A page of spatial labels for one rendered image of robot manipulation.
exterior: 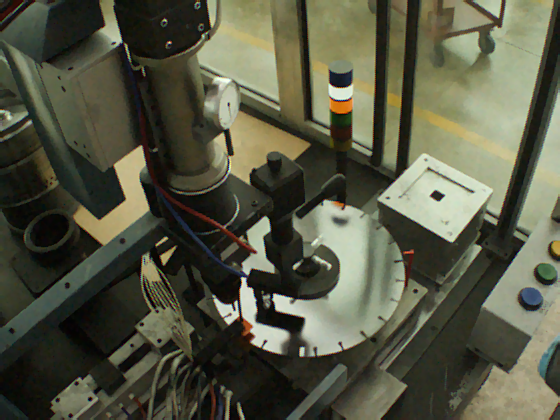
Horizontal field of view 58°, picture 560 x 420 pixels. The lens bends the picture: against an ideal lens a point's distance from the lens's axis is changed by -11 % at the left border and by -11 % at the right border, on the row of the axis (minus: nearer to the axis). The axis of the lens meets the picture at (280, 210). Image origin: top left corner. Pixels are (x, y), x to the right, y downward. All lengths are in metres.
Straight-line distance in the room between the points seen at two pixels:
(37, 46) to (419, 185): 0.84
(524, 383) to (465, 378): 0.91
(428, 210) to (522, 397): 1.01
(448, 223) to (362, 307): 0.29
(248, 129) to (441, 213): 0.64
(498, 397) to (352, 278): 1.10
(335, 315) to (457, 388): 0.31
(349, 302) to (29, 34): 0.63
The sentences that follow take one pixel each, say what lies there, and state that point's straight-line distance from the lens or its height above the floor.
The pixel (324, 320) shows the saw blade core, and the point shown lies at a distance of 0.90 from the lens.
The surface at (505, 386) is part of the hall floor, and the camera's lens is 1.97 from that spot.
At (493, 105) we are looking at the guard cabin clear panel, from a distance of 1.12.
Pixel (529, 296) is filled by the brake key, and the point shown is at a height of 0.91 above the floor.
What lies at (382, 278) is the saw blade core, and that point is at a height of 0.95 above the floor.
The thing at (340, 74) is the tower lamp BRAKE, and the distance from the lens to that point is 1.01.
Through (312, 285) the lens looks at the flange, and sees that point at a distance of 0.92.
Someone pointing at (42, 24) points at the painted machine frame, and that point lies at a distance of 0.54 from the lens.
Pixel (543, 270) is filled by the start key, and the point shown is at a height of 0.91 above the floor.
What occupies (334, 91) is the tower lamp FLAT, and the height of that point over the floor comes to 1.11.
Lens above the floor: 1.72
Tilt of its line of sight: 47 degrees down
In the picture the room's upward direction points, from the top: 6 degrees counter-clockwise
